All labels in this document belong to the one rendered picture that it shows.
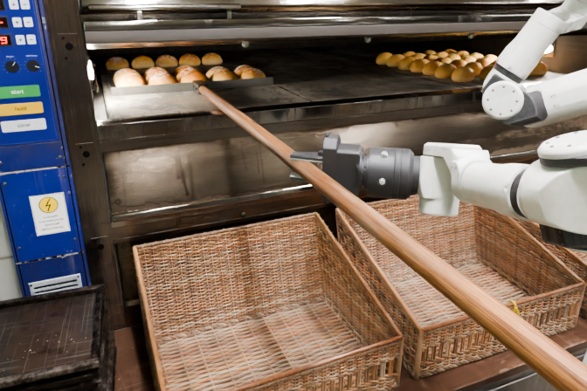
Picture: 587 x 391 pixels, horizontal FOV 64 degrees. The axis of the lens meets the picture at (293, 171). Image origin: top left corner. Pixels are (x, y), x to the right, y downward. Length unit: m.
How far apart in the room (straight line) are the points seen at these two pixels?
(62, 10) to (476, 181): 0.95
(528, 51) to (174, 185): 0.90
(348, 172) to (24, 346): 0.76
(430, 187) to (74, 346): 0.77
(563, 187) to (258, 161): 0.93
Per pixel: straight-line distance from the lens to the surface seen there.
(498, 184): 0.67
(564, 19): 1.14
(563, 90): 1.07
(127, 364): 1.40
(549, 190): 0.62
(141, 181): 1.32
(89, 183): 1.31
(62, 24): 1.24
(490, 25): 1.51
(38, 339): 1.18
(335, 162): 0.81
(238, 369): 1.31
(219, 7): 1.16
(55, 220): 1.31
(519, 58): 1.08
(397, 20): 1.31
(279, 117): 1.35
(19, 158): 1.26
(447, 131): 1.71
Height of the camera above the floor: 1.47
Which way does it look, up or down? 20 degrees down
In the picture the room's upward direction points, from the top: straight up
